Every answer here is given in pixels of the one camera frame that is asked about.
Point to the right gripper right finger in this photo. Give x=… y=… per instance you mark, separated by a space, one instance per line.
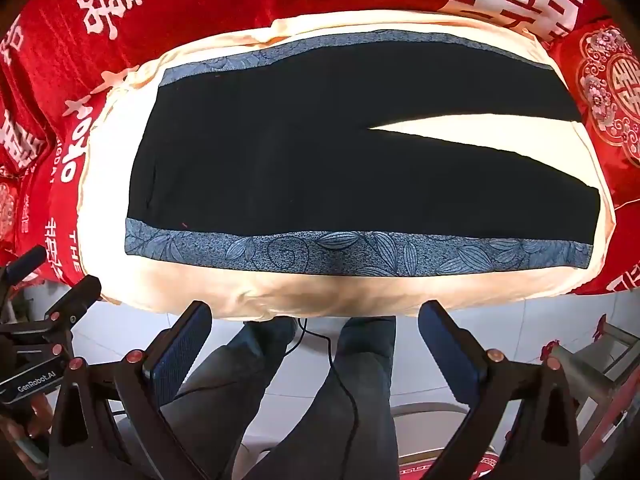
x=543 y=440

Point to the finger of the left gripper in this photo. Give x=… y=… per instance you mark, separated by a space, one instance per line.
x=72 y=306
x=20 y=269

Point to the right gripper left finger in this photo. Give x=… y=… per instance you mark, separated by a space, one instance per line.
x=85 y=441

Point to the black pants blue patterned trim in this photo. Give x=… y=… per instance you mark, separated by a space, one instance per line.
x=389 y=154

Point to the person's left hand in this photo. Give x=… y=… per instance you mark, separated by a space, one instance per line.
x=40 y=423

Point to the grey red metal chair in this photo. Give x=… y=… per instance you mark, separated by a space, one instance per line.
x=604 y=384

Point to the person's left leg jeans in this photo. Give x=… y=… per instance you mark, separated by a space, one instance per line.
x=213 y=408

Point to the person's leg jeans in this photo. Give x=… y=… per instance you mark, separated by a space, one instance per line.
x=348 y=431
x=213 y=408

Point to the round stool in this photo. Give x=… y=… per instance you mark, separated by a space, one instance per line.
x=423 y=430

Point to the person's right leg jeans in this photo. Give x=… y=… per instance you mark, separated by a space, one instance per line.
x=348 y=431

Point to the red sofa cover white characters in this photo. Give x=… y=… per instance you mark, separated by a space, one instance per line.
x=59 y=58

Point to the peach cushion cover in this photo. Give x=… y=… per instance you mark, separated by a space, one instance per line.
x=168 y=287

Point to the red embroidered pillow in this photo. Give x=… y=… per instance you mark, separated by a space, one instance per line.
x=602 y=74

